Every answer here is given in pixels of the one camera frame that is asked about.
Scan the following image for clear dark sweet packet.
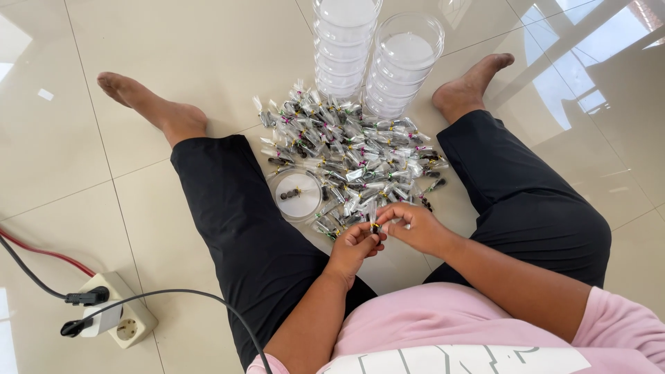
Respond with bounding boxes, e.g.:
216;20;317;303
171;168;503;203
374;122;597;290
366;200;383;246

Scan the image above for white charger adapter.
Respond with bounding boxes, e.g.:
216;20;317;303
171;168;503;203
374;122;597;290
80;301;124;339

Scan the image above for person's left hand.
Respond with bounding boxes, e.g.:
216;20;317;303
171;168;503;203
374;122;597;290
323;222;388;292

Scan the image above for stack of clear round containers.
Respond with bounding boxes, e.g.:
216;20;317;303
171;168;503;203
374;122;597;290
312;0;384;103
362;12;446;120

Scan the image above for open clear round container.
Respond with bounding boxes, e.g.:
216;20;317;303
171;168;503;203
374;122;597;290
267;167;326;224

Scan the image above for person's pink shirt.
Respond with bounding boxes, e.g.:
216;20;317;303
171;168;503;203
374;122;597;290
246;282;665;374

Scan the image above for black plug with black cable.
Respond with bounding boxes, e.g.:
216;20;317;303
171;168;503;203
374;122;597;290
0;235;111;307

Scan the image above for white power strip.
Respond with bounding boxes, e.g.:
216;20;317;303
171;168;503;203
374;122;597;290
78;271;159;350

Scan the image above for thin black charger cable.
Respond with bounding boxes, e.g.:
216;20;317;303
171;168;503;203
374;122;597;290
60;289;274;374

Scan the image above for person's right foot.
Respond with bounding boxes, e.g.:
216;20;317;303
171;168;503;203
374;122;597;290
432;53;515;125

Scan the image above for pile of clear wrapped sweets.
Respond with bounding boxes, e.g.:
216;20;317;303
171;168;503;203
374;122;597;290
252;79;451;242

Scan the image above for person's left foot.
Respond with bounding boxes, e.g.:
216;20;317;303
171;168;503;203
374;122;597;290
97;72;209;149

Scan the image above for person's foot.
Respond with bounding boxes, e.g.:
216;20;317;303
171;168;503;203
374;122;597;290
432;53;515;125
97;72;209;149

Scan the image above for person's black trousers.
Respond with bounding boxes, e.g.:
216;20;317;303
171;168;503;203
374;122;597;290
170;109;613;373

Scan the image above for red cable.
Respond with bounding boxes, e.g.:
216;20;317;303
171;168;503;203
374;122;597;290
0;229;97;278

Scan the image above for person's right hand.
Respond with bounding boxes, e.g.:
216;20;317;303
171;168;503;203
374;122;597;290
375;203;459;259

